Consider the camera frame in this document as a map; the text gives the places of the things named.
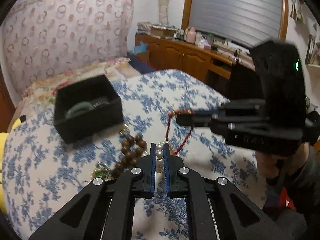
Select green bead jewelry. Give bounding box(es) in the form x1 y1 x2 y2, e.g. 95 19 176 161
92 162 113 181

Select person's right forearm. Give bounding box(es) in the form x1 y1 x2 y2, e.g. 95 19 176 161
265 155 320 217

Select green jade bangle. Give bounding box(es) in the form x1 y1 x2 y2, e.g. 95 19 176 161
65 99 112 118

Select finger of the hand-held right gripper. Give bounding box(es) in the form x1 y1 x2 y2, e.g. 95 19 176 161
176 114 227 128
193 99 266 117

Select dark blue cloth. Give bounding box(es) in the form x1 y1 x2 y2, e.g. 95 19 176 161
127 53 156 75

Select window blinds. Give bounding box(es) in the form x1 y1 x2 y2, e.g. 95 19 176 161
189 0 283 47

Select pink patterned headboard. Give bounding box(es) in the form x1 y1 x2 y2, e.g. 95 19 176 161
1 0 135 101

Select white pearl bracelet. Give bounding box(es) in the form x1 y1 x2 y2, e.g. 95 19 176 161
155 141 173 173

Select red cloth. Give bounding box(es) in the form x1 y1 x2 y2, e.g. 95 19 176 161
278 187 297 210

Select cardboard box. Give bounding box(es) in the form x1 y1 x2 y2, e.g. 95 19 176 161
149 26 176 38

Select white wall shelf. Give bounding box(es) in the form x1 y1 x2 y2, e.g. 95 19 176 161
304 24 320 68

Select blue floral blanket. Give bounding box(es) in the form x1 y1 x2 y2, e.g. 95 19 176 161
2 69 267 240

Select yellow plush toy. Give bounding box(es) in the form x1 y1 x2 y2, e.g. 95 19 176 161
0 114 27 214

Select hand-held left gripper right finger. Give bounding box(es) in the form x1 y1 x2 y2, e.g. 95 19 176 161
163 142 291 240

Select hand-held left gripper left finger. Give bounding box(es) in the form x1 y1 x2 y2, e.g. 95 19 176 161
29 142 156 240

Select beige curtain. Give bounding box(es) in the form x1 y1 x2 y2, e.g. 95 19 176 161
156 0 173 26

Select black jewelry box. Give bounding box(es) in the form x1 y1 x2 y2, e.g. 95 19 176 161
54 74 124 144

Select brown wooden bead bracelet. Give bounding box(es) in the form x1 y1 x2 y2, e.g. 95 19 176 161
114 134 148 180

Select person's right hand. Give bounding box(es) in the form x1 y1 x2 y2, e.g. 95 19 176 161
254 145 312 187

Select wooden cabinet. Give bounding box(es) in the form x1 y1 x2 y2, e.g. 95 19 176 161
135 33 256 87

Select floral pillow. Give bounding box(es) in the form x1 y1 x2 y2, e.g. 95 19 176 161
21 57 132 101

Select pink bottle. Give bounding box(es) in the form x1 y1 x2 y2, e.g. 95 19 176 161
185 26 197 43

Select red braided cord bracelet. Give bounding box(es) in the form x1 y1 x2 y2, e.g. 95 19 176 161
164 108 201 156

